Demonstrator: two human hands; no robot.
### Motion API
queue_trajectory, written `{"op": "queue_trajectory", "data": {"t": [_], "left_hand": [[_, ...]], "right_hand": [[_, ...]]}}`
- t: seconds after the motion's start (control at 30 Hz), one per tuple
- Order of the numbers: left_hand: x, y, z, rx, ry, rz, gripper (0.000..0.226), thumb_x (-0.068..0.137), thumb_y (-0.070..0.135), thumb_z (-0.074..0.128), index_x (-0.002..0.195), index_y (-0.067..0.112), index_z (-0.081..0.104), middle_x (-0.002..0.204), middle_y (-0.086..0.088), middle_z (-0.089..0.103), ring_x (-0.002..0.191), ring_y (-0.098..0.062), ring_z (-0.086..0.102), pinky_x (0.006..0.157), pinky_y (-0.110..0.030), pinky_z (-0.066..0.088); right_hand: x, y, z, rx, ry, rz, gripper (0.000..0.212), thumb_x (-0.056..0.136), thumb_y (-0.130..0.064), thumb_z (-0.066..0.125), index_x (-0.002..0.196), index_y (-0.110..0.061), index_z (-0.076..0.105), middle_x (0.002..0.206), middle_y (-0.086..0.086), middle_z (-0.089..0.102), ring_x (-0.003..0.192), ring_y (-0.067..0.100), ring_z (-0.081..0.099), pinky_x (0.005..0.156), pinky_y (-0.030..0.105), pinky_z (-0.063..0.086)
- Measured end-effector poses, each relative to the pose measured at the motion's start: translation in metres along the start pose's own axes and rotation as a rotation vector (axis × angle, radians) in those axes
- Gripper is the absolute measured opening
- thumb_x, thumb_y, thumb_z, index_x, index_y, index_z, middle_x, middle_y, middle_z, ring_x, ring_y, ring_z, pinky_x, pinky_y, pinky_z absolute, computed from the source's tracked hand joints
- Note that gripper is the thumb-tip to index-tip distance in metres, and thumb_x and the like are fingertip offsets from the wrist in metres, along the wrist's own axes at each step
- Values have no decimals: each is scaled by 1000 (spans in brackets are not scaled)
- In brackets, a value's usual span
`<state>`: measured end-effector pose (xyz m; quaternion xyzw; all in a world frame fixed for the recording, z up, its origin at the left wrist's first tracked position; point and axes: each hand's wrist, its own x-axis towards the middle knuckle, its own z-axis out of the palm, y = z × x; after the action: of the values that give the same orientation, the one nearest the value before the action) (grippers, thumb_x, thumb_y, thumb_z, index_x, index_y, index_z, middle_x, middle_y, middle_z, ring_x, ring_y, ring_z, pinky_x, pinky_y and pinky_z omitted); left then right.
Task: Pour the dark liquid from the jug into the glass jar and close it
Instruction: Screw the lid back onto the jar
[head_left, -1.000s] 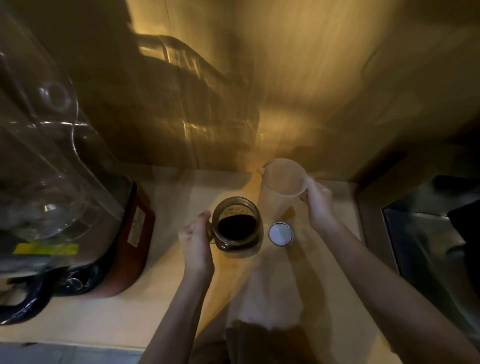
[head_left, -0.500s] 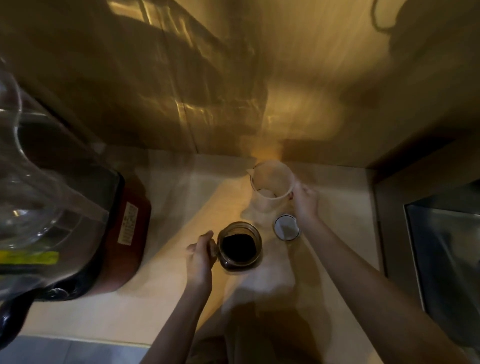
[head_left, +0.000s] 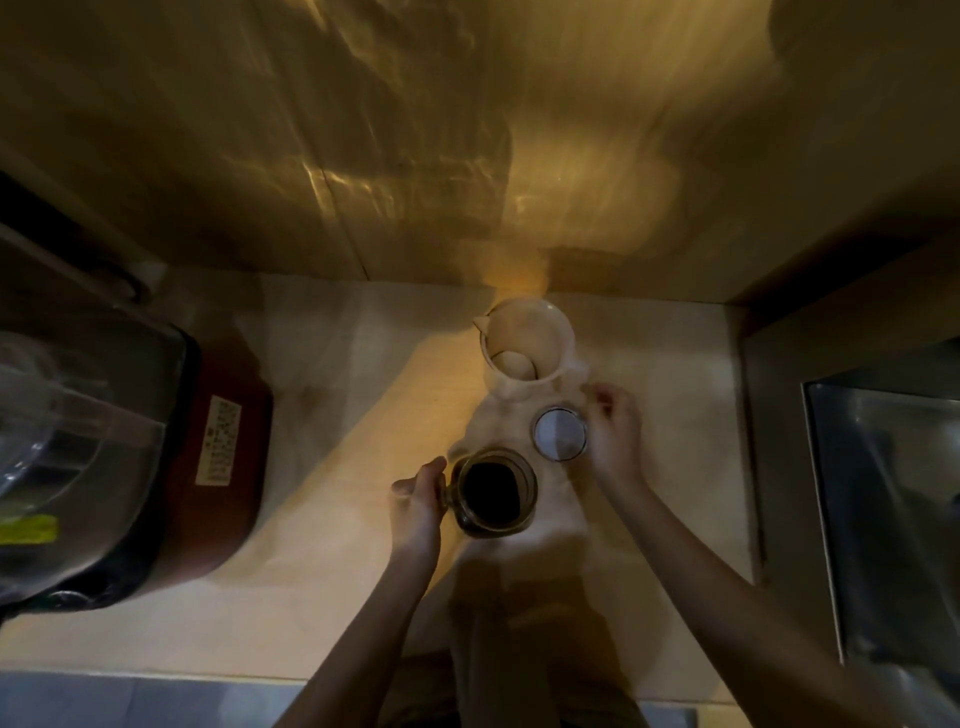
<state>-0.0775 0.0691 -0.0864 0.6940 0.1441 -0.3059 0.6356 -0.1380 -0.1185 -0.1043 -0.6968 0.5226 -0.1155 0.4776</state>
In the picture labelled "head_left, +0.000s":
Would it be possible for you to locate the white cup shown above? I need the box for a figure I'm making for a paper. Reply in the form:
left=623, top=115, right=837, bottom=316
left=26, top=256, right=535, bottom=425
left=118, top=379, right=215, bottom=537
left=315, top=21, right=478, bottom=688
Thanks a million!
left=472, top=296, right=578, bottom=404

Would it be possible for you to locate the olive clothing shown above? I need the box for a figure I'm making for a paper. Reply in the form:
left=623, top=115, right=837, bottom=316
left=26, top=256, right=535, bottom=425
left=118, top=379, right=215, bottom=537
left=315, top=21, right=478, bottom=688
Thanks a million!
left=374, top=558, right=658, bottom=728

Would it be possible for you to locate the clear glass jar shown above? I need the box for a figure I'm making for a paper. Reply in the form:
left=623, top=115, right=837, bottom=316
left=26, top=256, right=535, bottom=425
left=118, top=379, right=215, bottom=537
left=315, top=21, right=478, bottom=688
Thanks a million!
left=440, top=447, right=541, bottom=541

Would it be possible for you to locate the person's right hand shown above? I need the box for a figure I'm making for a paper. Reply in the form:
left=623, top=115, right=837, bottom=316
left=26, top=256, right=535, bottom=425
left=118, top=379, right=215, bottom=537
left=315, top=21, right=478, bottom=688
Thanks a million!
left=581, top=382, right=652, bottom=498

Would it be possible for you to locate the person's left forearm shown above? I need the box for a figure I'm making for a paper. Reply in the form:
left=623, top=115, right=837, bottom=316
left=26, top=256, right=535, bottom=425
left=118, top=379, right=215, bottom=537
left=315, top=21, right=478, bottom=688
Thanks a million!
left=273, top=547, right=445, bottom=728

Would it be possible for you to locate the person's right forearm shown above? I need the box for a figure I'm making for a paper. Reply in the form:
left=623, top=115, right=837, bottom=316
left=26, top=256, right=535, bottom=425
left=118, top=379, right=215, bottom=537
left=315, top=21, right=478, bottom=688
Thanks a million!
left=599, top=478, right=905, bottom=728

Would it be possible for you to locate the red blender base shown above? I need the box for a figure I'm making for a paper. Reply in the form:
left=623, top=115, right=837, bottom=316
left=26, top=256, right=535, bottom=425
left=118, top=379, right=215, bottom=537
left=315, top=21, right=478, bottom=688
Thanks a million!
left=138, top=329, right=274, bottom=598

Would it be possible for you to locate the stainless steel sink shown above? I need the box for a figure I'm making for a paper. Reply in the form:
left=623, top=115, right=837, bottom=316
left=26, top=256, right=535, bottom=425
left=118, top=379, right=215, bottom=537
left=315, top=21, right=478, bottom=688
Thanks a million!
left=738, top=333, right=960, bottom=728

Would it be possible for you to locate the person's left hand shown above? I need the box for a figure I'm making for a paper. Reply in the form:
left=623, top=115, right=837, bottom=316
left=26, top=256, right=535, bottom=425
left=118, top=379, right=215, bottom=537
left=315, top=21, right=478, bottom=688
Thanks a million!
left=389, top=455, right=451, bottom=573

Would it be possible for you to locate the round metal jar lid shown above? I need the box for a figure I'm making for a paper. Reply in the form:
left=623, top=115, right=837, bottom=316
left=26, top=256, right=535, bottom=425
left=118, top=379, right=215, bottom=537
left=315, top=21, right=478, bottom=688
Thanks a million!
left=530, top=404, right=591, bottom=463

